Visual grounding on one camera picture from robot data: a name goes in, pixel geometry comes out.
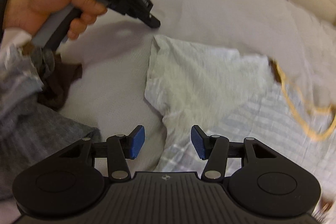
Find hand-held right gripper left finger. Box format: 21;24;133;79
52;125;146;183

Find person's left forearm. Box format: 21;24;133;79
0;0;17;41

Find grey striped shirt yellow collar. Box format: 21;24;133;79
144;34;336;173

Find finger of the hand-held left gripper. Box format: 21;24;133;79
140;13;161;29

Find dark grey shorts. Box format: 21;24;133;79
0;98;103;199

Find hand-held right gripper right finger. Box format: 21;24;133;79
191;125;284;183

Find person's left hand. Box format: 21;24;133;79
5;0;109;41

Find brown garment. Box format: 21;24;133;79
37;55;83;111

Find blue grey garment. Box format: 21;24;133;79
0;44;45;114

